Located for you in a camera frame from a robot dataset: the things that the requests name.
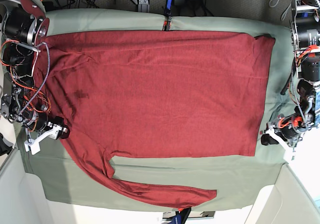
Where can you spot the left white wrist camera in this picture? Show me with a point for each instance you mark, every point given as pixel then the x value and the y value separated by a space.
pixel 289 153

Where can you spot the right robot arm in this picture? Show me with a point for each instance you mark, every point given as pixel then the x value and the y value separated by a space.
pixel 26 58

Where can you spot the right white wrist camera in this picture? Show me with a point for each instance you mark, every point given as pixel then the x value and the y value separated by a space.
pixel 33 145

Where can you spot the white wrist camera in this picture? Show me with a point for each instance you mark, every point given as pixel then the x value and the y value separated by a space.
pixel 33 145
pixel 289 153

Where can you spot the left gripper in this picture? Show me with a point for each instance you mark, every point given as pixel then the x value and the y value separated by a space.
pixel 290 128

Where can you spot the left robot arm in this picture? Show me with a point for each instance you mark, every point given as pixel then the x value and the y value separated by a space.
pixel 303 82

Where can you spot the bottom blue orange clamp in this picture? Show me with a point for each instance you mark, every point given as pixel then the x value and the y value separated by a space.
pixel 181 216

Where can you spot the red T-shirt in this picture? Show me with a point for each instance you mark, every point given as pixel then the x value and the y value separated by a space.
pixel 156 94

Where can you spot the green table cloth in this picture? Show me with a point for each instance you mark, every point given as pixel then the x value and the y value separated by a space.
pixel 237 179

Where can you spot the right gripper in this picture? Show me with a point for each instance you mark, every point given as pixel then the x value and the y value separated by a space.
pixel 40 122

